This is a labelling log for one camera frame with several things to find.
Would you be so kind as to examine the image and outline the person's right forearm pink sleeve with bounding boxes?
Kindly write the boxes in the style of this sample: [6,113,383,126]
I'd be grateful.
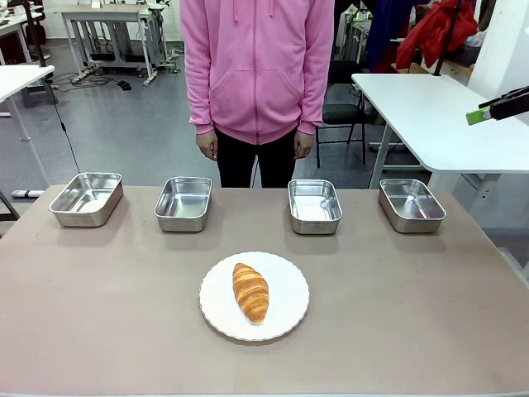
[183,53,216,136]

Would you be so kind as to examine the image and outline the person's left forearm pink sleeve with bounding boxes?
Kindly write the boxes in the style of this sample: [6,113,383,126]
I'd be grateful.
[296,57,334,136]

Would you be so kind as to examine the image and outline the steel rectangular container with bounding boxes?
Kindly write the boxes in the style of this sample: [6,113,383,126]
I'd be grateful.
[48,171,125,229]
[378,178,448,234]
[153,175,213,233]
[287,178,344,236]

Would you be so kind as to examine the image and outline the golden croissant bread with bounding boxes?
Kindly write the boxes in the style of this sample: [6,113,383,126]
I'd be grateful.
[231,262,271,326]

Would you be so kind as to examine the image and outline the person's left hand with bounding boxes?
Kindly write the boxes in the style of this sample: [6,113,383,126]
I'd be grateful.
[293,131,314,160]

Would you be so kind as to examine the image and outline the person's right hand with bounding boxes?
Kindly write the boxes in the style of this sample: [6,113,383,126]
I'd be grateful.
[195,129,219,162]

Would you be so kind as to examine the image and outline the grey storage bin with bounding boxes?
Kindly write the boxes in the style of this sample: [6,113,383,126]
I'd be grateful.
[453,40,484,69]

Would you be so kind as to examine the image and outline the large white desk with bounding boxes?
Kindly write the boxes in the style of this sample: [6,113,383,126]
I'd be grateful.
[350,72,529,195]

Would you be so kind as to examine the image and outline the red jacket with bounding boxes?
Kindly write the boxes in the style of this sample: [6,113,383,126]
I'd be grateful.
[395,0,479,70]

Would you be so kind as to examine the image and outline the dark blue cloth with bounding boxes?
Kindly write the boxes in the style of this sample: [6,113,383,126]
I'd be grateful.
[365,0,418,72]

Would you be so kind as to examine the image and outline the black folding chair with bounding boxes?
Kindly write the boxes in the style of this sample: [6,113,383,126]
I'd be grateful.
[316,59,369,168]

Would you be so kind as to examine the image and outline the pink zip hoodie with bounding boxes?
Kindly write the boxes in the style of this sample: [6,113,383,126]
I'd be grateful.
[179,0,336,146]

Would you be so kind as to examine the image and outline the black trousers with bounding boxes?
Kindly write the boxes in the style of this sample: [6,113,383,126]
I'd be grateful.
[214,127,298,189]

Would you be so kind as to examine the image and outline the white scalloped plate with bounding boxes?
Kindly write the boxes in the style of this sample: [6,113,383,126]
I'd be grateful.
[198,251,311,342]

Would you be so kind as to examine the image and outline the grey workbench table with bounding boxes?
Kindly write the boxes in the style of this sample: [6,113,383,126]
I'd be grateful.
[60,2,160,87]

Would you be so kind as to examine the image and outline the white side table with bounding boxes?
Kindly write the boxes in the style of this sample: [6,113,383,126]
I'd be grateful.
[0,64,56,188]

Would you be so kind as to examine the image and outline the black camera stand pole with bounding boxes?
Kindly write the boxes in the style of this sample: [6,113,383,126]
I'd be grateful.
[432,0,463,77]

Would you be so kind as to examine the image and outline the thin black hanging cable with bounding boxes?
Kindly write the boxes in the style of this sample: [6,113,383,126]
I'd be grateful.
[45,80,83,175]

